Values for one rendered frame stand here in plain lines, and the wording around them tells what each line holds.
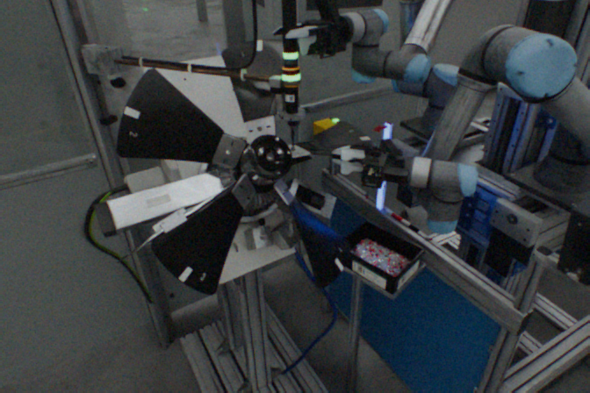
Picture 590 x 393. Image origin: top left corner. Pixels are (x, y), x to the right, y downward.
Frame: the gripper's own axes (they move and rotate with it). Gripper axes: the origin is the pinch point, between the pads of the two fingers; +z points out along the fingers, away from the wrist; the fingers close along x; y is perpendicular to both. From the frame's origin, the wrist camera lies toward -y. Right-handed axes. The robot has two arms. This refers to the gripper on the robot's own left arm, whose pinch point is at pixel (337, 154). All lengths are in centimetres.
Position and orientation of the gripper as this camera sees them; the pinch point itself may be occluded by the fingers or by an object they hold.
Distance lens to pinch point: 107.8
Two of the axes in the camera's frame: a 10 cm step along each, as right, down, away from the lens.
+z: -9.3, -1.8, 3.3
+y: -3.6, 5.8, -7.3
